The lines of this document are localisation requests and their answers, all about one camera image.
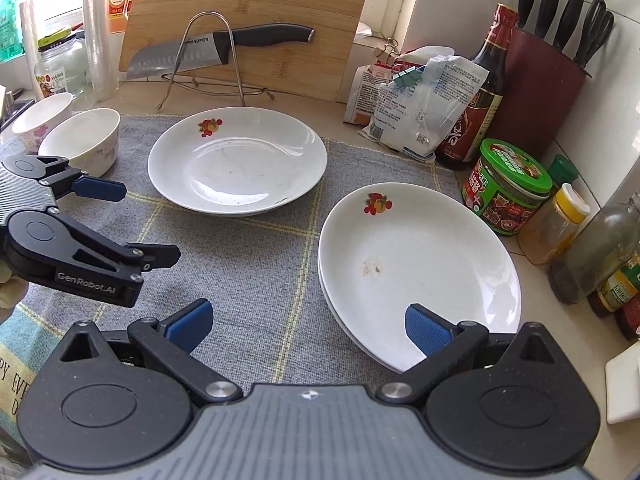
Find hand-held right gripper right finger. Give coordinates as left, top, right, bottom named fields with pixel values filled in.
left=376, top=303, right=571, bottom=406

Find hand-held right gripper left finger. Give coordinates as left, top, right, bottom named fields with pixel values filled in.
left=60, top=298, right=244, bottom=407

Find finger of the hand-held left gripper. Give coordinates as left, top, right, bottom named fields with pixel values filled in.
left=50, top=208, right=181, bottom=281
left=30, top=156, right=127, bottom=202

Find plain white bowl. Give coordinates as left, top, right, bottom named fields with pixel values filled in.
left=38, top=108, right=121, bottom=178

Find stained white floral plate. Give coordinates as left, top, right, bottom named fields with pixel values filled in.
left=318, top=182, right=522, bottom=368

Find white bowl pink flowers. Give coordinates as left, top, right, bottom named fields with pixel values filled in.
left=11, top=92, right=75, bottom=153

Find person's left hand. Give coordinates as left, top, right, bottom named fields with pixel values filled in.
left=0, top=258, right=27, bottom=323

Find grey checked cloth mat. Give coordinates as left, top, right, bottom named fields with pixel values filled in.
left=0, top=114, right=463, bottom=461

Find stainless steel sink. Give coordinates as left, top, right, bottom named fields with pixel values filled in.
left=0, top=86, right=36, bottom=133

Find glass jar yellow-green lid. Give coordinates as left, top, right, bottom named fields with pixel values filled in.
left=34, top=27, right=91, bottom=98

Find yellow lid spice jar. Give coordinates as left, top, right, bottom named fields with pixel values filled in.
left=517, top=183, right=592, bottom=266

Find clear plastic film roll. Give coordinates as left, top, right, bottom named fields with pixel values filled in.
left=82, top=0, right=128, bottom=103

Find green lid sauce jar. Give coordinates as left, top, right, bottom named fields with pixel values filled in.
left=462, top=138, right=553, bottom=236

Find white plastic bag roll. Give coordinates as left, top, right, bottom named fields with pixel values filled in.
left=20, top=0, right=43, bottom=86

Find red cap glass bottle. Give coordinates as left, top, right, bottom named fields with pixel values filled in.
left=547, top=195, right=640, bottom=305

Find clear bottle green label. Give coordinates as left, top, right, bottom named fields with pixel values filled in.
left=587, top=255, right=640, bottom=318

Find white plastic container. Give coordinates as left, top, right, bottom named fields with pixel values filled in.
left=605, top=342, right=640, bottom=426

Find small green lid jar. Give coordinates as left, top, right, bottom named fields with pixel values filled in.
left=547, top=155, right=580, bottom=196

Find dark soy sauce bottle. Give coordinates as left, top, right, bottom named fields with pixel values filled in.
left=435, top=3, right=521, bottom=171

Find white crumpled packet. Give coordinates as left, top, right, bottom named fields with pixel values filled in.
left=359, top=55, right=491, bottom=163

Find bamboo cutting board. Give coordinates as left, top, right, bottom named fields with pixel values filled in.
left=118, top=0, right=377, bottom=103

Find teal bag clip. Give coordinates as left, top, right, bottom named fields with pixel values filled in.
left=392, top=67, right=426, bottom=86

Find dark red knife block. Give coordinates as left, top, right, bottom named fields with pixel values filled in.
left=487, top=27, right=593, bottom=161

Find black kitchen scissors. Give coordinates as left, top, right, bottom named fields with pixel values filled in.
left=574, top=0, right=615, bottom=68

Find metal wire rack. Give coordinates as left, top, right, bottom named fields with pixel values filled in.
left=156, top=11, right=268, bottom=112

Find black handled kitchen knife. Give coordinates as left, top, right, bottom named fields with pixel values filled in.
left=125, top=22, right=316, bottom=80

